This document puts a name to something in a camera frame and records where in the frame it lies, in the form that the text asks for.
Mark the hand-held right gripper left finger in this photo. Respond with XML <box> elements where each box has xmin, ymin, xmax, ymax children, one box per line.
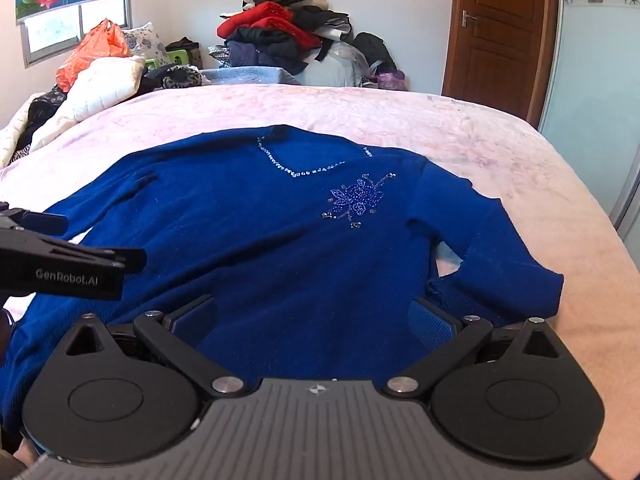
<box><xmin>52</xmin><ymin>294</ymin><xmax>247</xmax><ymax>401</ymax></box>

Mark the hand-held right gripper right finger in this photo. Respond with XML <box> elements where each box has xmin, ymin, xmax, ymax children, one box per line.
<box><xmin>382</xmin><ymin>297</ymin><xmax>576</xmax><ymax>401</ymax></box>

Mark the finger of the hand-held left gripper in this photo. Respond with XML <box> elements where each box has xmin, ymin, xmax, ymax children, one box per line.
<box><xmin>0</xmin><ymin>232</ymin><xmax>148</xmax><ymax>275</ymax></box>
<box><xmin>0</xmin><ymin>202</ymin><xmax>69</xmax><ymax>237</ymax></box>

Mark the blue beaded sweater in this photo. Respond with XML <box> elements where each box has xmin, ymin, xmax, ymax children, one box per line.
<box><xmin>0</xmin><ymin>124</ymin><xmax>565</xmax><ymax>431</ymax></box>

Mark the pile of clothes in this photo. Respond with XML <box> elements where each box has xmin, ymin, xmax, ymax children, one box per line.
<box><xmin>207</xmin><ymin>0</ymin><xmax>353</xmax><ymax>78</ymax></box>

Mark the dark patterned cloth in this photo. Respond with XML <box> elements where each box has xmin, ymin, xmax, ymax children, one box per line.
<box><xmin>14</xmin><ymin>87</ymin><xmax>68</xmax><ymax>162</ymax></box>

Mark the white quilt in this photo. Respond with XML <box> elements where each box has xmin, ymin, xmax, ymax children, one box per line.
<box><xmin>30</xmin><ymin>55</ymin><xmax>147</xmax><ymax>151</ymax></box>

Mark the orange plastic bag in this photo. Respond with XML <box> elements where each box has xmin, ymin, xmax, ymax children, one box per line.
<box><xmin>55</xmin><ymin>18</ymin><xmax>132</xmax><ymax>93</ymax></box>

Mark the black floral cloth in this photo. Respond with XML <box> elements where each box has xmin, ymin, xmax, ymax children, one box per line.
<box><xmin>142</xmin><ymin>64</ymin><xmax>206</xmax><ymax>93</ymax></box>

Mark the window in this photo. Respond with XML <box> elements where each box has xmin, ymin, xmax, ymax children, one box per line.
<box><xmin>20</xmin><ymin>0</ymin><xmax>133</xmax><ymax>68</ymax></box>

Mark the pink bed blanket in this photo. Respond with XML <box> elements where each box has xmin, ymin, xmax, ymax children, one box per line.
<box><xmin>0</xmin><ymin>82</ymin><xmax>640</xmax><ymax>480</ymax></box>

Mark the grey floral pillow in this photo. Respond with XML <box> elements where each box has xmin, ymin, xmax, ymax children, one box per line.
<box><xmin>122</xmin><ymin>22</ymin><xmax>173</xmax><ymax>66</ymax></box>

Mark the green stool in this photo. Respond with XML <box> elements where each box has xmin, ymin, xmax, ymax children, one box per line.
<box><xmin>145</xmin><ymin>47</ymin><xmax>201</xmax><ymax>68</ymax></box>

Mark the light blue folded blanket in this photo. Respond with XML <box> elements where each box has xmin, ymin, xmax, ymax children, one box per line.
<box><xmin>200</xmin><ymin>66</ymin><xmax>301</xmax><ymax>86</ymax></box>

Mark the purple bag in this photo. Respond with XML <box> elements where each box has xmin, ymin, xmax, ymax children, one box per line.
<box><xmin>367</xmin><ymin>70</ymin><xmax>407</xmax><ymax>92</ymax></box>

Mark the pale blue bundle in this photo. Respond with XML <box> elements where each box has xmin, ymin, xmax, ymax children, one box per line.
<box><xmin>295</xmin><ymin>42</ymin><xmax>371</xmax><ymax>88</ymax></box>

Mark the brown wooden door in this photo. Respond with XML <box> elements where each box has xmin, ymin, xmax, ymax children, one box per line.
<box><xmin>442</xmin><ymin>0</ymin><xmax>561</xmax><ymax>128</ymax></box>

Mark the black bag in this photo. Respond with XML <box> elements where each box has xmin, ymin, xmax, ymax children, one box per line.
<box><xmin>352</xmin><ymin>31</ymin><xmax>398</xmax><ymax>75</ymax></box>

